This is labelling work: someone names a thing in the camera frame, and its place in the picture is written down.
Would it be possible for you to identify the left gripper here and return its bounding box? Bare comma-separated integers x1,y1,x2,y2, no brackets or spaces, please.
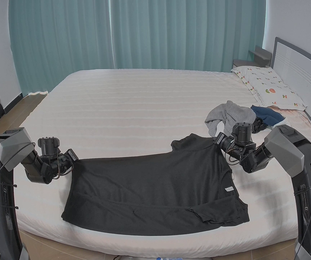
59,149,79,170

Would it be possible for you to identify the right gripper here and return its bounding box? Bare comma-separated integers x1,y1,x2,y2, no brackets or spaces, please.
214,131,235,153

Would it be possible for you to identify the black T-shirt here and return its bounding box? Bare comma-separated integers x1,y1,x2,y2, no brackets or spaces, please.
61,133,251,231

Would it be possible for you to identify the pile of clothes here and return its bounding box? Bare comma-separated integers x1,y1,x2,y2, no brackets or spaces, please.
205,100,286,137

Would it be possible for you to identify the bed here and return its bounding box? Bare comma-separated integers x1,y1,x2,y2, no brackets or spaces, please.
9,37,311,255

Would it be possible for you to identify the white printed pillow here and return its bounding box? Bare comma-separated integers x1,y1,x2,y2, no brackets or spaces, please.
231,65,307,111

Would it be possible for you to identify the grey bedside table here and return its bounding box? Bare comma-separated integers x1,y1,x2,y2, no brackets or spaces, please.
233,45,272,68

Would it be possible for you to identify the blue-green curtain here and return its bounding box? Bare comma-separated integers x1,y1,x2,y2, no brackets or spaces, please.
8,0,115,97
110,0,266,71

